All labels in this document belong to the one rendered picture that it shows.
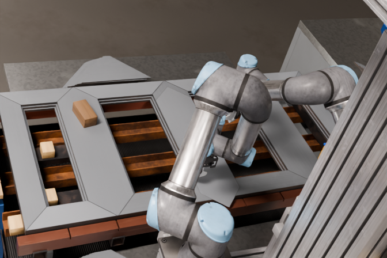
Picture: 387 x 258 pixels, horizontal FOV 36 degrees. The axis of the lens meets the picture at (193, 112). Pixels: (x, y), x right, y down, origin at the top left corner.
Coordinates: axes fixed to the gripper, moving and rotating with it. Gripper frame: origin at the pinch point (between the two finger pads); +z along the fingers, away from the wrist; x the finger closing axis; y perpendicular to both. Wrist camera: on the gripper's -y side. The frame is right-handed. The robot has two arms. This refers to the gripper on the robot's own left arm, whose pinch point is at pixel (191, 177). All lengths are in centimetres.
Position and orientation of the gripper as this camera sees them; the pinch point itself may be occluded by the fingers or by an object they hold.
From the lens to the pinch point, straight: 242.0
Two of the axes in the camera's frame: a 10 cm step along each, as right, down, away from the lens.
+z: -2.2, 7.4, 6.4
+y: 9.1, -0.9, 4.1
